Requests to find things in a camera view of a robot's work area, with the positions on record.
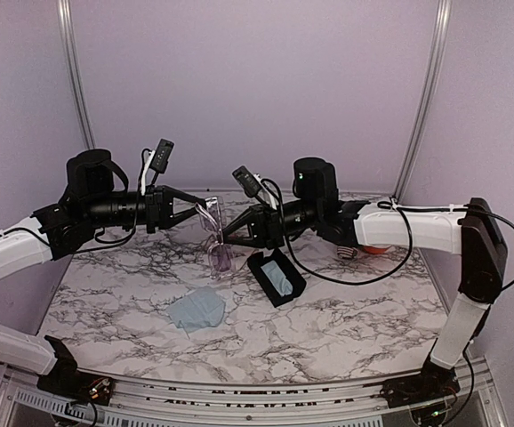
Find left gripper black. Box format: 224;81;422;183
84;184;206;232

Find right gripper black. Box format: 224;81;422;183
217;198;320;251

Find clear purple lens sunglasses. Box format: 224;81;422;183
195;196;235;279

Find blue cleaning cloth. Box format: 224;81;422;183
261;261;293;296
166;286;225;334

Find black glasses case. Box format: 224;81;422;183
247;249;307;308

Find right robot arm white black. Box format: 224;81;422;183
223;157;508;407

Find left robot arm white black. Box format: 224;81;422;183
0;141;205;400

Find striped flag glasses pouch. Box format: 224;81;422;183
336;246;358;260

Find orange white bowl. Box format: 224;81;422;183
362;246;390;254

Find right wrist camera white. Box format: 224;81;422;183
232;165;278;209

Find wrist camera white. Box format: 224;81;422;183
139;139;174;196
232;165;278;209

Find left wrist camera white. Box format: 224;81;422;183
139;139;174;196

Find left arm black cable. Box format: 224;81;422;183
0;224;142;248

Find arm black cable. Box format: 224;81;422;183
0;224;142;248
278;204;514;293

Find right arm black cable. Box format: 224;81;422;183
278;204;514;293

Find left aluminium frame post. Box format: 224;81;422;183
57;0;96;150

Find aluminium frame post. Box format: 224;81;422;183
393;0;453;200
57;0;96;150

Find front aluminium rail base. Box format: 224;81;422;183
0;359;509;426

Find right aluminium frame post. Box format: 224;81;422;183
393;0;453;200

